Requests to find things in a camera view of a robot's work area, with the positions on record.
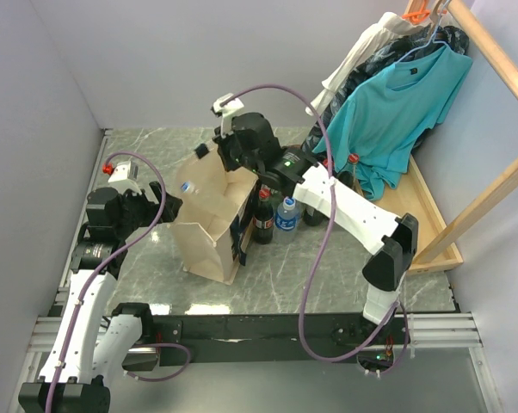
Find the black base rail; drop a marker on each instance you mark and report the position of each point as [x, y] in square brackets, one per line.
[247, 338]

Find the clear green-capped glass bottle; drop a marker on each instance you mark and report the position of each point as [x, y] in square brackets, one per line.
[276, 197]

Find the orange hanger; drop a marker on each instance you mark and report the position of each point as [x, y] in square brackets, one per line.
[417, 11]

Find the light blue hanger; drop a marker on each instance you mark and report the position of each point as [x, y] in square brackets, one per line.
[436, 15]

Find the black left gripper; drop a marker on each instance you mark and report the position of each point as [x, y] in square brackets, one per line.
[152, 209]

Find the white garment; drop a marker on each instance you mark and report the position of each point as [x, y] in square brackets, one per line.
[389, 27]

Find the dark floral shirt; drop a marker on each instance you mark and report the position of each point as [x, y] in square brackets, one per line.
[401, 48]

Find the cola bottle red cap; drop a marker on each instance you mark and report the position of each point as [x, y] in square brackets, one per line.
[315, 215]
[263, 218]
[348, 176]

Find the wooden clothes rack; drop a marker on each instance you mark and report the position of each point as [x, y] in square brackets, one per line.
[463, 186]

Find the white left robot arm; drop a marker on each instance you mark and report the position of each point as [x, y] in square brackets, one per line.
[81, 366]

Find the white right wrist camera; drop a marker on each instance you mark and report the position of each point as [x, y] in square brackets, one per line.
[226, 108]

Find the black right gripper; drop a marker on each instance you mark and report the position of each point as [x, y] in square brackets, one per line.
[222, 146]

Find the cola bottle red cap front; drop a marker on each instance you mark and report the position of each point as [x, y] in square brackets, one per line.
[315, 215]

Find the turquoise t-shirt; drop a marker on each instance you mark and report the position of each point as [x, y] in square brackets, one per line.
[385, 116]

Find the beige canvas tote bag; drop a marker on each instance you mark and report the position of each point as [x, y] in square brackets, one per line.
[212, 230]

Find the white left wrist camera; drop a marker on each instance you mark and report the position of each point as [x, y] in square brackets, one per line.
[122, 177]

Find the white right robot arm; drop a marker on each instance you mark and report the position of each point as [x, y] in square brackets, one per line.
[391, 240]

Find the Pocari bottle blue cap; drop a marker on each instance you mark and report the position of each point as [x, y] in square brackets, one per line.
[189, 188]
[286, 221]

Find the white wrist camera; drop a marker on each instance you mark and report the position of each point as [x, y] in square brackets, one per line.
[122, 177]
[226, 108]

